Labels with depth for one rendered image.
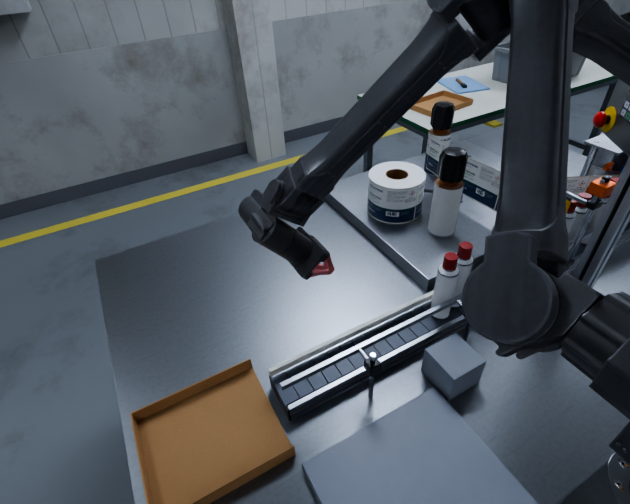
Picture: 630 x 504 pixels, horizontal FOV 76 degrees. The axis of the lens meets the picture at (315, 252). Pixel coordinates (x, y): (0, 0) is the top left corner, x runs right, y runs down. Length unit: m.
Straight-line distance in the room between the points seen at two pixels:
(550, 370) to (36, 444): 2.07
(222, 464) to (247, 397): 0.16
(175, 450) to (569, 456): 0.85
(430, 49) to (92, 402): 2.11
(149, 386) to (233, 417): 0.25
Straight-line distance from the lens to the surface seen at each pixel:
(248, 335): 1.18
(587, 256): 1.27
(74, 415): 2.33
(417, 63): 0.59
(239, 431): 1.02
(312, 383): 1.00
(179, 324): 1.27
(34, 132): 3.85
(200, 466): 1.01
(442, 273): 1.04
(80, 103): 3.77
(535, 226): 0.42
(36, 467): 2.27
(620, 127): 1.19
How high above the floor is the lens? 1.72
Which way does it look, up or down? 39 degrees down
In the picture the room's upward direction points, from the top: 4 degrees counter-clockwise
